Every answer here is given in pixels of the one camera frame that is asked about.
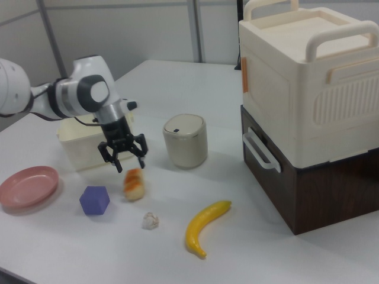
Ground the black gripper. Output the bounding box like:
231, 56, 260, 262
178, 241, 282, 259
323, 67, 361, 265
98, 115, 149, 173

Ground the toy bread slice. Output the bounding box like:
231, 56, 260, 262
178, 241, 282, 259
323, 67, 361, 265
122, 168, 146, 202

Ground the cream plastic open bin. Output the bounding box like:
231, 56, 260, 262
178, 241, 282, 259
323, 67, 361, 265
56, 113, 137, 173

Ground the purple foam cube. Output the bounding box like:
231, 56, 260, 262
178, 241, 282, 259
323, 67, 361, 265
79, 185, 111, 217

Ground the beige round lidded trash can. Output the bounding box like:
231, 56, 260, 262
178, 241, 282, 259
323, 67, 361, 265
162, 113, 208, 170

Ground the crumpled white paper ball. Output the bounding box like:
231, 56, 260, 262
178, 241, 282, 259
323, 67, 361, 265
142, 211, 160, 231

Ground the yellow toy banana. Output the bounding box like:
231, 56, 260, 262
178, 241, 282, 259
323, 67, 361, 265
185, 199, 233, 259

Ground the pink plastic plate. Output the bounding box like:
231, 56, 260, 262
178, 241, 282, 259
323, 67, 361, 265
0, 166, 60, 208

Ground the cream plastic microwave box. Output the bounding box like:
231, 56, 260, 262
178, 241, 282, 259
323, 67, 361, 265
237, 0, 379, 168

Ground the dark brown wooden drawer cabinet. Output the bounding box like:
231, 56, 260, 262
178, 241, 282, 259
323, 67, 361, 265
240, 104, 379, 236

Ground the white drawer handle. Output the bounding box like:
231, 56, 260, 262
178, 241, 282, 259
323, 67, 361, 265
242, 127, 282, 173

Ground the black hanging background cable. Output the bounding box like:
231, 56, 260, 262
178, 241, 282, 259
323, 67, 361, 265
235, 0, 245, 71

